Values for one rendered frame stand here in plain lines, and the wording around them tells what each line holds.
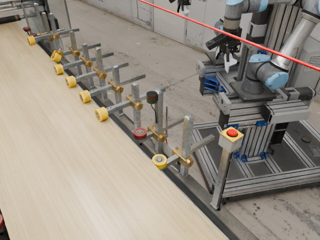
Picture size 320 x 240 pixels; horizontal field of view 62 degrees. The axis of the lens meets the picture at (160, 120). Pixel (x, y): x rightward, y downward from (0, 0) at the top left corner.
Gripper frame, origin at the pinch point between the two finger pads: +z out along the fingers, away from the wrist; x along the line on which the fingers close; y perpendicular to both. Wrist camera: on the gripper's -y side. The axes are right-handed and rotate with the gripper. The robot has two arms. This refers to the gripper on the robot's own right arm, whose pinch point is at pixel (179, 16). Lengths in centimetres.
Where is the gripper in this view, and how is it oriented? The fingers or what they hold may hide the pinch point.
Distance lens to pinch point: 216.8
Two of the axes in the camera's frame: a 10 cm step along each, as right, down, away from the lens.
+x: -1.9, -6.1, 7.7
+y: 9.8, -1.2, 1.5
